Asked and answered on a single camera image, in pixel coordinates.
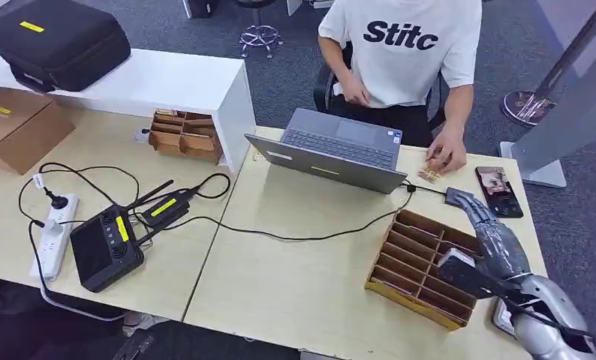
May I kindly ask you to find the person's left hand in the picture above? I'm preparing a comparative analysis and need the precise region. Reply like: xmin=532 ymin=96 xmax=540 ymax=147
xmin=425 ymin=129 xmax=468 ymax=174

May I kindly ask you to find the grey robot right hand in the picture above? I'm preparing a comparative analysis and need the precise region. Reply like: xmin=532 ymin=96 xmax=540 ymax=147
xmin=453 ymin=192 xmax=533 ymax=283

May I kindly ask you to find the person's right hand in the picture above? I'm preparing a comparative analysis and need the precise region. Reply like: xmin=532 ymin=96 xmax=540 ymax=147
xmin=340 ymin=74 xmax=372 ymax=108

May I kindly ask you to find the grey laptop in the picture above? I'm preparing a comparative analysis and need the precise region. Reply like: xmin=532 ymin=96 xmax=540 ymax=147
xmin=244 ymin=106 xmax=409 ymax=196

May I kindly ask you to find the small dark grey adapter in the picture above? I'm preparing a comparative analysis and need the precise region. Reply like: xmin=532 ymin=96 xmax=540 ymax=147
xmin=444 ymin=186 xmax=476 ymax=209

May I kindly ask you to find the black smartphone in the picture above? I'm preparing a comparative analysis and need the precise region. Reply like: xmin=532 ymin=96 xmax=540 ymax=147
xmin=474 ymin=166 xmax=525 ymax=220

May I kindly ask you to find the person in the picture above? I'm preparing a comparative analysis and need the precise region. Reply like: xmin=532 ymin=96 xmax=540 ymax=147
xmin=318 ymin=0 xmax=483 ymax=174

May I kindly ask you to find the pale grey flat device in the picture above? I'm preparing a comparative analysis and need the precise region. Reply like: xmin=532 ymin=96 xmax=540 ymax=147
xmin=491 ymin=297 xmax=519 ymax=340

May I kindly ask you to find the large wooden divided card box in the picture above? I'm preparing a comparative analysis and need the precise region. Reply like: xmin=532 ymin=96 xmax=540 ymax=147
xmin=363 ymin=208 xmax=484 ymax=332

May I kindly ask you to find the chrome base stool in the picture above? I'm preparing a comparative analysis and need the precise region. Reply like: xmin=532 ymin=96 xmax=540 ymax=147
xmin=235 ymin=0 xmax=285 ymax=60

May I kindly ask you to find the grey kiosk stand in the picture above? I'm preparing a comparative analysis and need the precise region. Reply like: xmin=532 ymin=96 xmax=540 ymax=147
xmin=498 ymin=42 xmax=596 ymax=189

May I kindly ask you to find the black floor cabinet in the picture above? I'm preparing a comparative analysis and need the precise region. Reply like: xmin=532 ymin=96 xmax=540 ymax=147
xmin=182 ymin=0 xmax=220 ymax=20

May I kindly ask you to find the small wooden card box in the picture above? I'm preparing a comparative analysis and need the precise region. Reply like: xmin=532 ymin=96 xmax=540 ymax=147
xmin=148 ymin=108 xmax=224 ymax=164

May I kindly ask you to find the white desk shelf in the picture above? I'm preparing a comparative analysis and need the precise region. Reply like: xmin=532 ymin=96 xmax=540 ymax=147
xmin=0 ymin=34 xmax=257 ymax=176

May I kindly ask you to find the black transmitter yellow label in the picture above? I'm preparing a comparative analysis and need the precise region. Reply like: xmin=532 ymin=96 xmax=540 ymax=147
xmin=140 ymin=190 xmax=193 ymax=233

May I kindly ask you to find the black antenna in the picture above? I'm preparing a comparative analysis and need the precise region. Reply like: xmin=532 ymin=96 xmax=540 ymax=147
xmin=128 ymin=179 xmax=175 ymax=210

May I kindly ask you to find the black handheld controller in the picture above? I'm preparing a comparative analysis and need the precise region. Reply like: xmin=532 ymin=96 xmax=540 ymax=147
xmin=69 ymin=205 xmax=146 ymax=293

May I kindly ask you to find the black carrying case yellow label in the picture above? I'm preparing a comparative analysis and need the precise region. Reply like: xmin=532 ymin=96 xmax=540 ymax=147
xmin=0 ymin=0 xmax=132 ymax=95

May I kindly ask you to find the black power plug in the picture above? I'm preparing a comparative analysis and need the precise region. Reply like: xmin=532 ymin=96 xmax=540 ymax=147
xmin=43 ymin=187 xmax=71 ymax=212

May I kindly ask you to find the white shoe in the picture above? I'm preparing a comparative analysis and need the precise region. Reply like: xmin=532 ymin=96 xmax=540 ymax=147
xmin=122 ymin=311 xmax=155 ymax=338

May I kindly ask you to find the white power plug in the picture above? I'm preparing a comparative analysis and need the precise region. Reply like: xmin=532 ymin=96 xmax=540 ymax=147
xmin=41 ymin=218 xmax=65 ymax=237

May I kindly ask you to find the white power strip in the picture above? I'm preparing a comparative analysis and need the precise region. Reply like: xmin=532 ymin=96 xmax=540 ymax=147
xmin=29 ymin=193 xmax=80 ymax=282

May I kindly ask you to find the brown cardboard box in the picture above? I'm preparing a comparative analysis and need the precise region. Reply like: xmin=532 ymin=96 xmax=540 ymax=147
xmin=0 ymin=87 xmax=77 ymax=176

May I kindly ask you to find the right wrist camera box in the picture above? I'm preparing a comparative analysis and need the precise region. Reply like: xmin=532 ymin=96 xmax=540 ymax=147
xmin=436 ymin=247 xmax=511 ymax=301

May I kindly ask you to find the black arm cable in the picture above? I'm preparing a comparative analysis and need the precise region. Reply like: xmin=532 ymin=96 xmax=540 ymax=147
xmin=495 ymin=292 xmax=593 ymax=340

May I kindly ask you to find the chrome stanchion post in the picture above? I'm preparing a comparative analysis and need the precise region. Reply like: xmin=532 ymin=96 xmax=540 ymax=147
xmin=501 ymin=0 xmax=596 ymax=128

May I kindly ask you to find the long black laptop cable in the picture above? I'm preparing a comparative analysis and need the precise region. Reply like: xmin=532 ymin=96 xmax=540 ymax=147
xmin=161 ymin=184 xmax=417 ymax=242

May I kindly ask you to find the looped black power cable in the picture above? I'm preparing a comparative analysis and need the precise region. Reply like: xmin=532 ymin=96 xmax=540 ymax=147
xmin=17 ymin=161 xmax=141 ymax=227

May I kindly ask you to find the power strip cord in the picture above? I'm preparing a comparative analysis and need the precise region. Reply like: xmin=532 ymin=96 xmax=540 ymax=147
xmin=27 ymin=220 xmax=130 ymax=323

